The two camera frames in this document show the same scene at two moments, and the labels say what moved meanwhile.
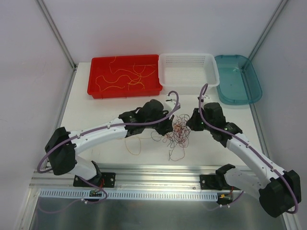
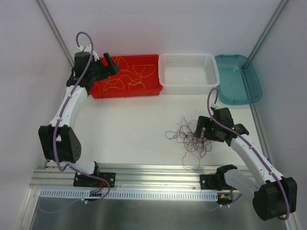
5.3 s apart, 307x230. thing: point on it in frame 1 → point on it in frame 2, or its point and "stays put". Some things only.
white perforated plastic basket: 187,73 stays put
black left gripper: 165,123 → 103,70
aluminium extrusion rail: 132,177 stays put
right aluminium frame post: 268,28 stays put
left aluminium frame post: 57,33 stays put
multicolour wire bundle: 178,139 → 195,146
